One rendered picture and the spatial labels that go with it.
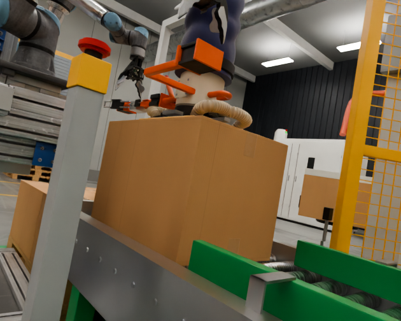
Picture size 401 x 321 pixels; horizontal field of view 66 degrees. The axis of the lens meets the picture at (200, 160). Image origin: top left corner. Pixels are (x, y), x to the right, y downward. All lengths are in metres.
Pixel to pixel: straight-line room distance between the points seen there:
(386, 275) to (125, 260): 0.68
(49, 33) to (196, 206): 0.81
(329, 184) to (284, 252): 1.57
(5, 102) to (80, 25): 11.09
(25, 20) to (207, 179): 0.78
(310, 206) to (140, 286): 2.17
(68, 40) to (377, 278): 11.44
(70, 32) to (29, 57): 10.71
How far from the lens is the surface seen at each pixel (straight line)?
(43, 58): 1.26
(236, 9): 1.26
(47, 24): 1.29
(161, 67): 0.94
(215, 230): 0.90
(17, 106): 1.21
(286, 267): 1.15
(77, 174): 0.71
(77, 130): 0.71
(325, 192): 2.75
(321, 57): 13.18
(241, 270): 0.65
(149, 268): 0.71
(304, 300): 0.58
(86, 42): 0.75
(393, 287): 1.01
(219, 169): 0.88
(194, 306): 0.60
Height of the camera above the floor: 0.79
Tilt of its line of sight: 3 degrees up
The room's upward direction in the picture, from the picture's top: 10 degrees clockwise
